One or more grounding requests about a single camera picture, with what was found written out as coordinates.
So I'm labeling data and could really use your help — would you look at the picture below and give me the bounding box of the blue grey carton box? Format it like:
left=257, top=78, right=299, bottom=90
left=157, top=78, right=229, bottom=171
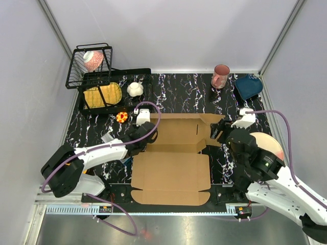
left=101, top=132, right=132, bottom=166

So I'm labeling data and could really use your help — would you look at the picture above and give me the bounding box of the brown cardboard box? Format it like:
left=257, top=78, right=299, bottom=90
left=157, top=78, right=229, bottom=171
left=131, top=113, right=224, bottom=206

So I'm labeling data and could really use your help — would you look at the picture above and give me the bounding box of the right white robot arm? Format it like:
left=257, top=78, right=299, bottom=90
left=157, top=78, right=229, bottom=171
left=211, top=119, right=326, bottom=244

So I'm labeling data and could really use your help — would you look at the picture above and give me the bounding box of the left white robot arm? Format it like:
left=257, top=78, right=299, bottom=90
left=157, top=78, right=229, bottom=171
left=41, top=122, right=157, bottom=202

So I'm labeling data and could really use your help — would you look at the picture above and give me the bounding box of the pink cream round plate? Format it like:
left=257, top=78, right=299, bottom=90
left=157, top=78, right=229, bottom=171
left=250, top=132, right=284, bottom=160

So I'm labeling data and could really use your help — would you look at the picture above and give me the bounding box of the red yellow flower toy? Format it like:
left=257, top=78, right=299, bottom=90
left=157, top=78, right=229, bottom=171
left=116, top=112, right=128, bottom=124

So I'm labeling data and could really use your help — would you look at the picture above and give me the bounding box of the pink ceramic mug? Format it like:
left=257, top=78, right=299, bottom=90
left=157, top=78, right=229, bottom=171
left=211, top=64, right=230, bottom=89

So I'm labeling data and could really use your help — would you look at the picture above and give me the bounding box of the dark blue dish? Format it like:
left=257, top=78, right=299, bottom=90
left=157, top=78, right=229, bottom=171
left=235, top=74, right=263, bottom=100

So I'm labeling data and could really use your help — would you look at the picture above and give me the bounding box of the yellow woven plate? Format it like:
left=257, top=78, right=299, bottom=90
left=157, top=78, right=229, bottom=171
left=83, top=82, right=122, bottom=109

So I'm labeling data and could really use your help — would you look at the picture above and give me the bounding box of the pink patterned bowl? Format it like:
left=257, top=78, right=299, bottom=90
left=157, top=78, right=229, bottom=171
left=83, top=51, right=104, bottom=72

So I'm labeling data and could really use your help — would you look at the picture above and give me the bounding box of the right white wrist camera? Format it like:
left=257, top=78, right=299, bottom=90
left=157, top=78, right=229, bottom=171
left=231, top=108, right=256, bottom=129

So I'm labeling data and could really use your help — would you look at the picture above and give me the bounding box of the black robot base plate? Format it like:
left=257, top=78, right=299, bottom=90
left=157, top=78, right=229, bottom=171
left=99, top=184, right=248, bottom=215

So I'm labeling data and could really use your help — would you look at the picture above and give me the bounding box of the black wire dish rack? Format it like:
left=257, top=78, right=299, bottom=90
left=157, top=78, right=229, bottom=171
left=65, top=43, right=153, bottom=115

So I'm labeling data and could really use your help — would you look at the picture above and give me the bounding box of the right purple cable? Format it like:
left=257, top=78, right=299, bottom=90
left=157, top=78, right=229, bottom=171
left=209, top=108, right=327, bottom=222

